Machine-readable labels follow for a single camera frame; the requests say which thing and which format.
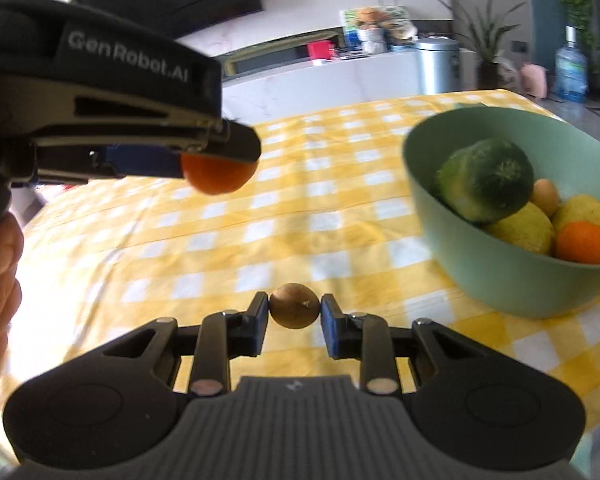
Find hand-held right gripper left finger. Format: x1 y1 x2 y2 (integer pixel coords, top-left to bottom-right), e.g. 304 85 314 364
100 291 272 397

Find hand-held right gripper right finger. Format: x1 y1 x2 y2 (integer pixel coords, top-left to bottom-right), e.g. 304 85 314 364
321 294 501 396

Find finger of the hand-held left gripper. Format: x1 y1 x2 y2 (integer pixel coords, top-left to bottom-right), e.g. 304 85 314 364
35 96 262 181
105 145 186 179

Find small brown kiwi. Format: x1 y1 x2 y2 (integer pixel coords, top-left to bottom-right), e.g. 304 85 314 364
269 283 321 330
530 178 562 218

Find green colander bowl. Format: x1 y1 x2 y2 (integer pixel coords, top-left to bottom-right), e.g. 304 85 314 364
401 105 600 319

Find green cucumber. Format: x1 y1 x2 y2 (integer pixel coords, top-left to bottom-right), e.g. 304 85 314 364
432 139 535 224

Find yellow lemon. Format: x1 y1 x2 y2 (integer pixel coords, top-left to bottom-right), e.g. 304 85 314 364
482 201 556 257

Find yellow-green pear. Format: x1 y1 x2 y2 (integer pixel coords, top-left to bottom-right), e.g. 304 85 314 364
551 194 600 236

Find yellow checkered tablecloth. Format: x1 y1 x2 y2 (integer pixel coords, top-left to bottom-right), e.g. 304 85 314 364
0 89 600 441

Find white marble television cabinet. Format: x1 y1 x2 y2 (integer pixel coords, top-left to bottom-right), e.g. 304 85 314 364
172 30 481 128

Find red box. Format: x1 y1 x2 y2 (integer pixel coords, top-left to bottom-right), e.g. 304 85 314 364
307 41 335 62

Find colourful picture board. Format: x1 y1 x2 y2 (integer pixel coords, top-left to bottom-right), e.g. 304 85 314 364
339 7 371 51

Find teddy bear bouquet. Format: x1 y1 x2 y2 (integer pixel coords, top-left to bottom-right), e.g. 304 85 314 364
355 7 387 55

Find round paper fan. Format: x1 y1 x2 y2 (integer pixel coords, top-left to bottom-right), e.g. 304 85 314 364
385 5 418 41

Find silver-blue trash can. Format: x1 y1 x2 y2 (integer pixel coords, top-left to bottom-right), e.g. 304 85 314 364
414 36 462 96

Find long-leaf potted plant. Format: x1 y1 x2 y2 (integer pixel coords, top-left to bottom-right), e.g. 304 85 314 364
437 0 528 92

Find white plastic bag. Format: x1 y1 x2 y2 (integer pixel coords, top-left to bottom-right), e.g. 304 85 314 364
497 57 521 88

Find pink pig appliance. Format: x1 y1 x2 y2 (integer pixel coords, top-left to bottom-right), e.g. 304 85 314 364
520 62 548 100

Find blue water bottle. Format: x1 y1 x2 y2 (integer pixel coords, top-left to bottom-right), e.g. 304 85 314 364
555 26 589 103

